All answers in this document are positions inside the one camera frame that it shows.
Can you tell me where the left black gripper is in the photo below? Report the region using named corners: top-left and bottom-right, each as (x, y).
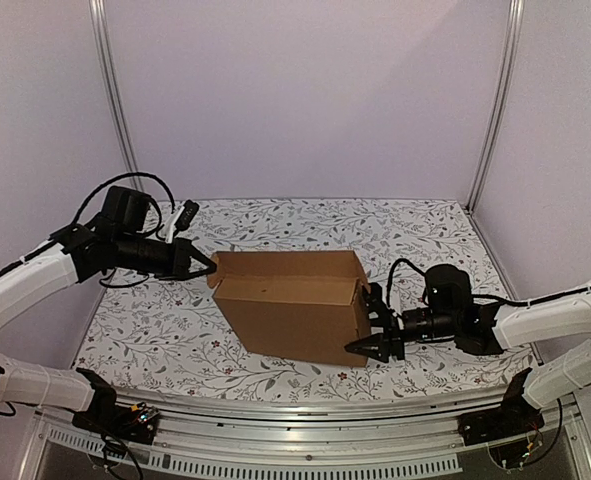
top-left (116, 232), bottom-right (218, 282)

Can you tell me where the brown cardboard box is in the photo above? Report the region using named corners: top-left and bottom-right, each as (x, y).
top-left (207, 250), bottom-right (371, 368)

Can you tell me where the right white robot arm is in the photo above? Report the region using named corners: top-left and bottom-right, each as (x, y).
top-left (345, 264), bottom-right (591, 436)

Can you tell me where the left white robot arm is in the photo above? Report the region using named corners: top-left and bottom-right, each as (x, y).
top-left (0, 182), bottom-right (216, 434)

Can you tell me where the floral patterned table mat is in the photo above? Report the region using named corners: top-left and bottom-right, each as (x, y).
top-left (75, 199), bottom-right (537, 404)

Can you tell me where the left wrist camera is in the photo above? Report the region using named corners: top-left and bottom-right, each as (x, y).
top-left (161, 200), bottom-right (199, 244)

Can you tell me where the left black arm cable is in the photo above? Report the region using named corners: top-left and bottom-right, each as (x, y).
top-left (69, 172), bottom-right (176, 226)

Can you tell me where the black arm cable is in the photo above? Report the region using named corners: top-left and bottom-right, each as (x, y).
top-left (69, 172), bottom-right (176, 226)
top-left (385, 258), bottom-right (429, 314)

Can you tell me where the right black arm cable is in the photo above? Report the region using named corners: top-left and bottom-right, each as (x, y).
top-left (385, 258), bottom-right (429, 314)

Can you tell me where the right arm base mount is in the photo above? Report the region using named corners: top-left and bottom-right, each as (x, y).
top-left (457, 368), bottom-right (545, 469)

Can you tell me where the aluminium front rail frame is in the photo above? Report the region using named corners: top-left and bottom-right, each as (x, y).
top-left (17, 388), bottom-right (591, 479)

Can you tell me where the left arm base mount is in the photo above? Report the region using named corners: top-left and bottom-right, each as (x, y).
top-left (72, 368), bottom-right (160, 445)

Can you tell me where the left aluminium corner post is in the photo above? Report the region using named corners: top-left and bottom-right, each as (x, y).
top-left (88, 0), bottom-right (139, 173)

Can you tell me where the aluminium corner post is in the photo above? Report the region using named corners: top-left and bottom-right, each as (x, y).
top-left (88, 0), bottom-right (139, 173)
top-left (465, 0), bottom-right (525, 216)

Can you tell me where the right aluminium corner post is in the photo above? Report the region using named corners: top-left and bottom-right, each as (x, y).
top-left (465, 0), bottom-right (525, 216)

